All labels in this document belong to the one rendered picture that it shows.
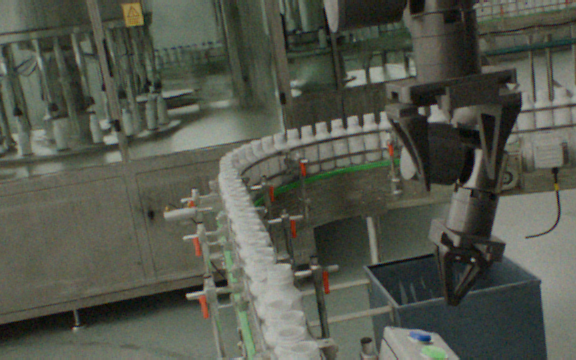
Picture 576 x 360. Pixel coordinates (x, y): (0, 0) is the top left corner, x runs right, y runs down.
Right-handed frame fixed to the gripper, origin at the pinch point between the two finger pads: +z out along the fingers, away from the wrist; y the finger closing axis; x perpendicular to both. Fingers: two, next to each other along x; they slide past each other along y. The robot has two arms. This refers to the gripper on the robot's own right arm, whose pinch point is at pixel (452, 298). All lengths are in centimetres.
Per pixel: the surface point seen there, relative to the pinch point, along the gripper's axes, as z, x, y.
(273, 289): 7.9, -19.6, -20.8
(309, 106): 8, 71, -551
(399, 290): 24, 23, -91
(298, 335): 8.4, -18.3, -3.0
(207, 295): 20, -26, -54
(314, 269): 12, -7, -54
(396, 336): 8.0, -4.2, -6.3
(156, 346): 131, -25, -317
